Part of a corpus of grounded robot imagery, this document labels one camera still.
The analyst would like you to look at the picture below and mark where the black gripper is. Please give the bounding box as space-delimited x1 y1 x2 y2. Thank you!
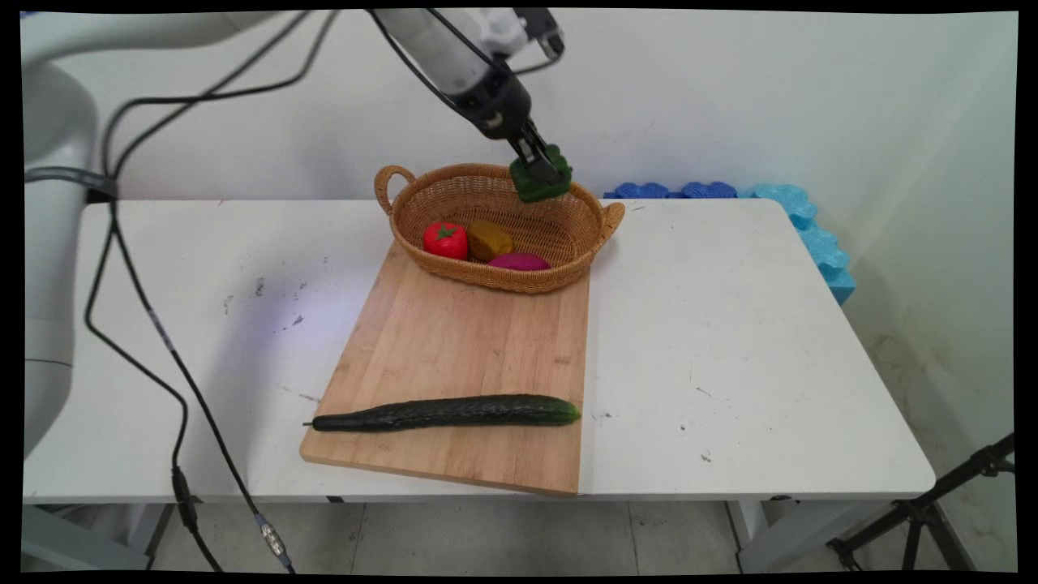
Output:
448 71 572 186

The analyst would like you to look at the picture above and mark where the green toy bell pepper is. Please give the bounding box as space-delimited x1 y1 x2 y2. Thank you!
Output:
509 144 573 204

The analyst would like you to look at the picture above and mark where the woven wicker basket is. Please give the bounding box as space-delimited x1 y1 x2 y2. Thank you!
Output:
374 163 626 294

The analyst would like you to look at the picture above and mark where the yellow-brown toy potato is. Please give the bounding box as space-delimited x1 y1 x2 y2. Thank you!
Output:
466 220 515 263

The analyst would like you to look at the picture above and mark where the purple toy sweet potato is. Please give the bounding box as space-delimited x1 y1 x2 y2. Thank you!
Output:
487 252 551 272

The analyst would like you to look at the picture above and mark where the red toy tomato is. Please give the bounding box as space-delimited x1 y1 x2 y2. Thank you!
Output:
422 221 469 261

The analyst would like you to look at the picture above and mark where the dark blue foam mat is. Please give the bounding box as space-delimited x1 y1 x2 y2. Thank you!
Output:
603 182 753 200

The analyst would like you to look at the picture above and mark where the wooden cutting board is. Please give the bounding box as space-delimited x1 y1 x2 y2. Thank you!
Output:
299 240 591 496

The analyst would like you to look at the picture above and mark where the long green cucumber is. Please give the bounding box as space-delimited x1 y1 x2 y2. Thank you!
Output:
303 394 582 432

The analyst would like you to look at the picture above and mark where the light blue foam mat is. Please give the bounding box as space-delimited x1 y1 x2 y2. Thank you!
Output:
749 183 857 307

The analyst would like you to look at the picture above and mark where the white table leg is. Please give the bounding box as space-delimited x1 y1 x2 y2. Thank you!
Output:
22 503 175 573
726 500 860 574

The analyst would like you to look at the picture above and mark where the black tripod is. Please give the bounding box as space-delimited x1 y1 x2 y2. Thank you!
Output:
826 433 1016 573

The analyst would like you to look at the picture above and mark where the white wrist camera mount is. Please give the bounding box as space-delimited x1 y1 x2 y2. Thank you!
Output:
483 8 566 62

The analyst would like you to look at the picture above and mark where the long black arm cable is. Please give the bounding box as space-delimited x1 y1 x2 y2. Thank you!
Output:
104 11 341 573

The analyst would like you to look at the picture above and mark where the black cable with connector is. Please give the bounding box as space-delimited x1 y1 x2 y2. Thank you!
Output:
84 219 225 573

